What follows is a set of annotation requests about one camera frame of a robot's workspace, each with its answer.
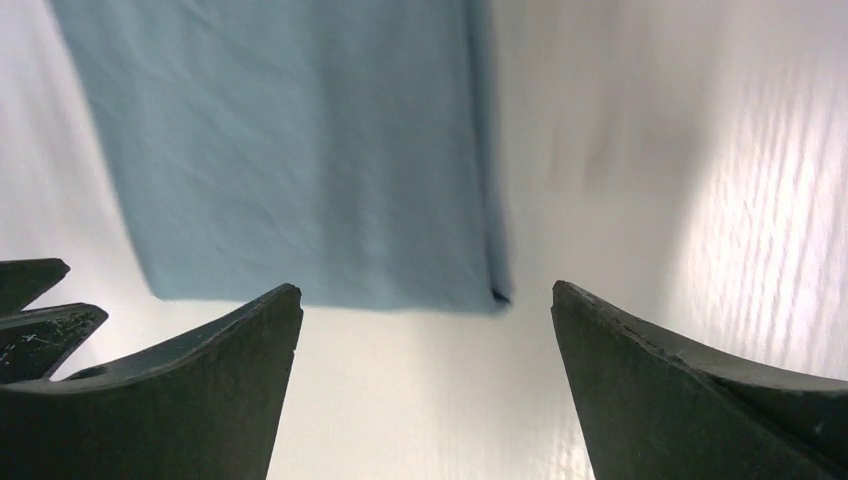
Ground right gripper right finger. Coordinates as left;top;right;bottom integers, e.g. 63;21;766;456
551;281;847;479

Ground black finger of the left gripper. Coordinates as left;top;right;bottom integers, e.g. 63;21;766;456
1;303;108;385

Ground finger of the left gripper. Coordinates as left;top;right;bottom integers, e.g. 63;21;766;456
1;258;70;315

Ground grey-blue t-shirt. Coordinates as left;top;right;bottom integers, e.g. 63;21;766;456
51;1;512;314

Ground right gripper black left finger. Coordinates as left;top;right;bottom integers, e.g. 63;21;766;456
1;284;303;479

